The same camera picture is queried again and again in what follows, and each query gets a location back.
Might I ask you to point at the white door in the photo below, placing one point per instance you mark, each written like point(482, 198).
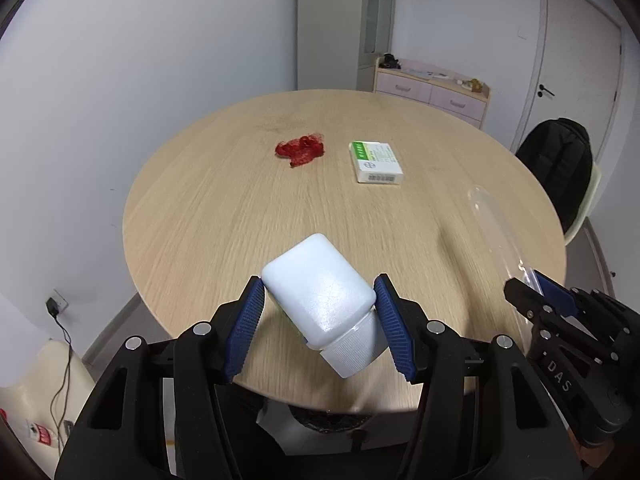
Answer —
point(584, 69)

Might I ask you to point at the clear plastic bag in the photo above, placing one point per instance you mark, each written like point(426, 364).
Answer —
point(500, 238)

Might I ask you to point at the cream chair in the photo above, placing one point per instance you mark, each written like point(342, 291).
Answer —
point(26, 403)
point(585, 205)

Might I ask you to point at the black charger with cable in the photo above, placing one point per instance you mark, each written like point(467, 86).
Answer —
point(58, 404)

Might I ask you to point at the pink drawer cabinet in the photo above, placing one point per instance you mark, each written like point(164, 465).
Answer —
point(460, 96)

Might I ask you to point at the round wooden table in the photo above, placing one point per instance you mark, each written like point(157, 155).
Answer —
point(214, 204)

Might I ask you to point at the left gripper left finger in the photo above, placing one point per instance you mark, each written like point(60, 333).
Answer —
point(119, 433)

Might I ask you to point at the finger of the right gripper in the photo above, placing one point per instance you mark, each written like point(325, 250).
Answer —
point(529, 303)
point(557, 297)

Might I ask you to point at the cream chair at left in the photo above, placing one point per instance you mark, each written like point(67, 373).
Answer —
point(26, 403)

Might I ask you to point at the black jacket on chair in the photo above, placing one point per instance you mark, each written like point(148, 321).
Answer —
point(558, 154)

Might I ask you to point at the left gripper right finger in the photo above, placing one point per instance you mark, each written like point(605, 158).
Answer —
point(483, 412)

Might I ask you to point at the red mesh net wrapper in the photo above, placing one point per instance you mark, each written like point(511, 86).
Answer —
point(301, 151)

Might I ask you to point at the white plastic bottle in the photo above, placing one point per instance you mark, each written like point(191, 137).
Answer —
point(329, 302)

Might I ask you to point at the white green medicine box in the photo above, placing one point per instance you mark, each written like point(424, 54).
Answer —
point(375, 163)

